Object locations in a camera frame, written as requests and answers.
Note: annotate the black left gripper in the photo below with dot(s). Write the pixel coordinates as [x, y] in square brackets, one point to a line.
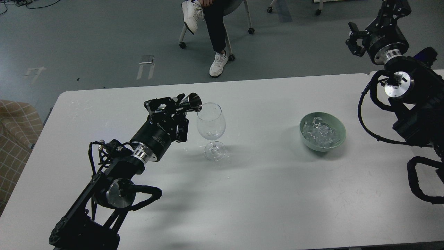
[156, 135]

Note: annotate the clear ice cubes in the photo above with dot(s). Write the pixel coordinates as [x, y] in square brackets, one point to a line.
[319, 133]

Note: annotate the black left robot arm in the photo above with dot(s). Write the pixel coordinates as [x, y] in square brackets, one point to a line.
[94, 219]

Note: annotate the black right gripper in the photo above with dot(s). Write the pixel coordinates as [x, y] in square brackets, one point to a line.
[383, 34]

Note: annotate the steel cocktail jigger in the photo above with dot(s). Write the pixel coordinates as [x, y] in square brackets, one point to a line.
[190, 103]

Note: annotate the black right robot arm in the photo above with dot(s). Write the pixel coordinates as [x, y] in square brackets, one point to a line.
[406, 86]

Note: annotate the green bowl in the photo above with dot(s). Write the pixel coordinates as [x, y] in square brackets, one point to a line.
[332, 121]

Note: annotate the seated person in black trousers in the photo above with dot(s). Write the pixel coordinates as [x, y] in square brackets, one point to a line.
[213, 13]

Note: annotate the clear wine glass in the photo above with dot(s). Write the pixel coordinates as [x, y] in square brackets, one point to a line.
[211, 125]

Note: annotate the beige checkered cushion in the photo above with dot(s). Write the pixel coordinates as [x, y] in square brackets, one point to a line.
[20, 128]

